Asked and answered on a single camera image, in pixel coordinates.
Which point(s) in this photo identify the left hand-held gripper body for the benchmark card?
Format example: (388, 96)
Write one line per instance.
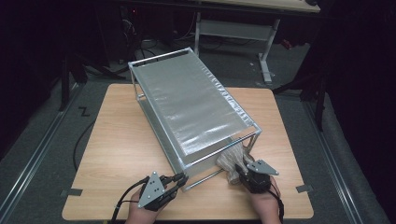
(152, 193)

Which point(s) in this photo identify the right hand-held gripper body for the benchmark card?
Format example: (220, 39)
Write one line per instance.
(258, 182)

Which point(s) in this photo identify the striped beige cloth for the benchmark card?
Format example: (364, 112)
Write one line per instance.
(230, 160)

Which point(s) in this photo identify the metal frame glass shelf rack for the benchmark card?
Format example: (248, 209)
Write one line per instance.
(186, 99)

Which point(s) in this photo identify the person's left hand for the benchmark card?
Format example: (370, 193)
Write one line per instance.
(140, 216)

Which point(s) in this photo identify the person's right hand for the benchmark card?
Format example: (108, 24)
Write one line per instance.
(267, 207)

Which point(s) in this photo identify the grey tape piece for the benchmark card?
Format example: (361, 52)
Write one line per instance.
(304, 188)
(71, 192)

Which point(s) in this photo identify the black metal stand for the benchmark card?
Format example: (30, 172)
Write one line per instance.
(320, 105)
(64, 84)

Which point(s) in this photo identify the small red object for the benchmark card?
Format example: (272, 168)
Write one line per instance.
(286, 43)

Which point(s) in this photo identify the white-legged background desk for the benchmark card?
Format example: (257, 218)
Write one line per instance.
(233, 30)

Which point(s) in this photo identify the dark computer tower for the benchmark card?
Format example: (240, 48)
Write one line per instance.
(124, 31)

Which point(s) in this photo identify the metal floor rail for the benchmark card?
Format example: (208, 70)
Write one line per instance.
(35, 154)
(344, 193)

